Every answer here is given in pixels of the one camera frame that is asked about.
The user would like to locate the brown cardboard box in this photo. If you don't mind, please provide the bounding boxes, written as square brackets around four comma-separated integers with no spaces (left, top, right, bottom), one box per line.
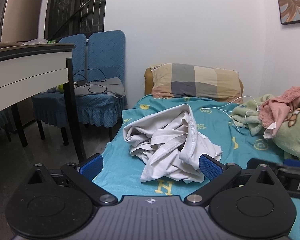
[1,0,42,42]

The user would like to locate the green fleece cartoon blanket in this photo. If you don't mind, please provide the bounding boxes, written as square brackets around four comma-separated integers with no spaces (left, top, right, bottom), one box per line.
[230,92,300,160]

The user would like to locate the white cotton pants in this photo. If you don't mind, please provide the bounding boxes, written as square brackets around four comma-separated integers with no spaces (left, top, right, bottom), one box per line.
[123,104,222,183]

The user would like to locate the white black desk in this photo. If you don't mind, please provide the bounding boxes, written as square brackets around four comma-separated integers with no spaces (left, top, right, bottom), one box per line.
[0,43,87,161]

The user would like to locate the white charging cable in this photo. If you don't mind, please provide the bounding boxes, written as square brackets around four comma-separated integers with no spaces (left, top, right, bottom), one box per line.
[199,95,260,132]

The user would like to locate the blue covered chair left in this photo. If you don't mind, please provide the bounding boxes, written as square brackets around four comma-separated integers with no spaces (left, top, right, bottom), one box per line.
[59,34,87,81]

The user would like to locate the blue covered chair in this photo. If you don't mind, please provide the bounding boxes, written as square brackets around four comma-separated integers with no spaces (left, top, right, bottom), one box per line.
[59,34,87,81]
[31,30,128,142]

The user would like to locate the yellow green toy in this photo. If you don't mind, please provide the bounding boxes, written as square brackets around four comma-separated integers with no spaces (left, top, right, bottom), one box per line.
[57,84,64,93]

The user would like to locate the pink fuzzy garment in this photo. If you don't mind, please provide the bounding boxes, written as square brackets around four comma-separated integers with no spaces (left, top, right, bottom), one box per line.
[259,86,300,139]

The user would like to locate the blue covered chair right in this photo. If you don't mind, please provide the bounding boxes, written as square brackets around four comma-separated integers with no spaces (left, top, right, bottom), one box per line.
[31,30,128,142]

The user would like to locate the dark barred window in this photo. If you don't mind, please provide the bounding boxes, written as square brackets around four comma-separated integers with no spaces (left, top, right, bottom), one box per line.
[44,0,106,41]

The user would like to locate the grey folded cloth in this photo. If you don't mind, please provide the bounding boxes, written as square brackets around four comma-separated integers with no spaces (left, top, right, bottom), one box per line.
[74,77,126,98]

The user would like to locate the plaid beige grey pillow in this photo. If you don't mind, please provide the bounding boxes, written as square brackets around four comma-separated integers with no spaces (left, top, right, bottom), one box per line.
[145,63,243,102]

